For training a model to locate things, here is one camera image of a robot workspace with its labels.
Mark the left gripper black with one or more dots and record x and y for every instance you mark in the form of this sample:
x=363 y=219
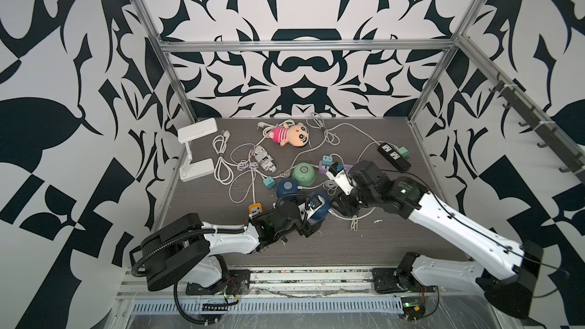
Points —
x=308 y=226

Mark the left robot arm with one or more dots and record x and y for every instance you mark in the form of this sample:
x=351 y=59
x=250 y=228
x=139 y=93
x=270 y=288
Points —
x=191 y=251

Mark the wall hook rack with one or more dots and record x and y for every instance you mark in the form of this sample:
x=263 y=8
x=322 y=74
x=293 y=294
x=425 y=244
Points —
x=534 y=119

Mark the teal adapter on table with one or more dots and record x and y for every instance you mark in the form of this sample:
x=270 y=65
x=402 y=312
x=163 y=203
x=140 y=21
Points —
x=270 y=183

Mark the plush doll pink shirt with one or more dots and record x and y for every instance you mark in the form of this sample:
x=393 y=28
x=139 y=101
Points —
x=296 y=135

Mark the purple power strip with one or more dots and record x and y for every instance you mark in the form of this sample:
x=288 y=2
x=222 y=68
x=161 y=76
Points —
x=322 y=168

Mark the green adapter on black strip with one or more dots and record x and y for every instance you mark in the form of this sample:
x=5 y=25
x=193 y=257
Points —
x=403 y=152

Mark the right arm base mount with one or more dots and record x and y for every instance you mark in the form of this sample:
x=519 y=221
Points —
x=393 y=280

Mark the black power strip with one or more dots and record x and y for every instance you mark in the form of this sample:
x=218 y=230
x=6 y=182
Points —
x=393 y=156

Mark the white desk lamp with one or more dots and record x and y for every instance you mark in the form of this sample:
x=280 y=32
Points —
x=195 y=165

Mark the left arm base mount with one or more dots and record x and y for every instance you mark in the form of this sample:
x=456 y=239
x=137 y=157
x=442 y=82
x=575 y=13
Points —
x=235 y=282

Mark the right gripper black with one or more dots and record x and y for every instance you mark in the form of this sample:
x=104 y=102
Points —
x=340 y=200

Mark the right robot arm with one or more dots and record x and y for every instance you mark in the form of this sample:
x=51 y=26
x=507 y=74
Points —
x=502 y=270

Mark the orange power strip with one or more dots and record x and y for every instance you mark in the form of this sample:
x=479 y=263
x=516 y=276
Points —
x=255 y=209

